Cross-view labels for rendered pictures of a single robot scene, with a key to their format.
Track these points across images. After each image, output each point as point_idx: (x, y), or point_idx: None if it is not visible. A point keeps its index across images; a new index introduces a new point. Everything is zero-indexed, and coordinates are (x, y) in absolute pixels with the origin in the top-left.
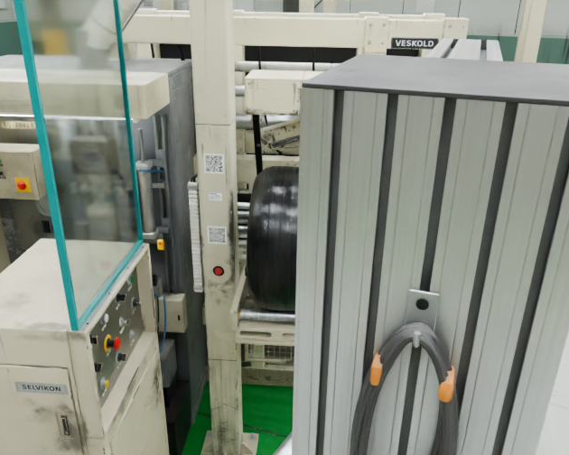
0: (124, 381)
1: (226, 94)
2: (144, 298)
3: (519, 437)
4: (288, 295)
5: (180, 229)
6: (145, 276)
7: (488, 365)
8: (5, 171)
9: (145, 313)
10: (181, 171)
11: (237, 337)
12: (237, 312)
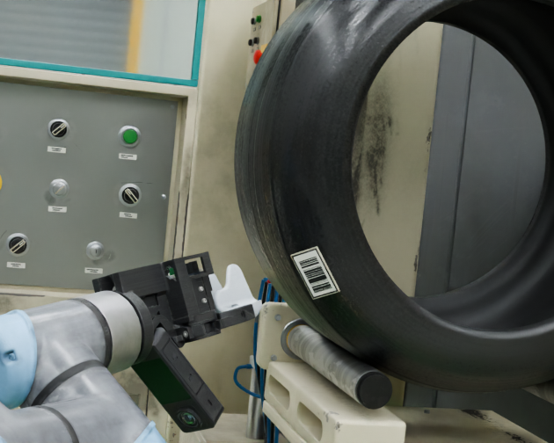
0: None
1: None
2: (173, 215)
3: None
4: (256, 224)
5: (433, 197)
6: (179, 162)
7: None
8: (260, 36)
9: (170, 254)
10: (499, 71)
11: (265, 392)
12: (270, 312)
